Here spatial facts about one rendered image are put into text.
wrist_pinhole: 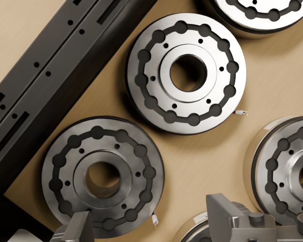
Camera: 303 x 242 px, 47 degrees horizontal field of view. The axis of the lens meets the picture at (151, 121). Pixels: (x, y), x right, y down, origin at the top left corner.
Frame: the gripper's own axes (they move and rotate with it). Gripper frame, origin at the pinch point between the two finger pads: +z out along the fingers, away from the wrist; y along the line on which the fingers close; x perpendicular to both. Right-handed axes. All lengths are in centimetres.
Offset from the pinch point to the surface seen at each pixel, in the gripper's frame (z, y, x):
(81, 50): 7.2, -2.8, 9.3
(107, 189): 16.1, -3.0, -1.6
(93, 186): 16.0, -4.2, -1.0
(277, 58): 17.2, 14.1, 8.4
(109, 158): 13.5, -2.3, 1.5
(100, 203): 13.6, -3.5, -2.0
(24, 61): 7.2, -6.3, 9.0
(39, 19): 17.2, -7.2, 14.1
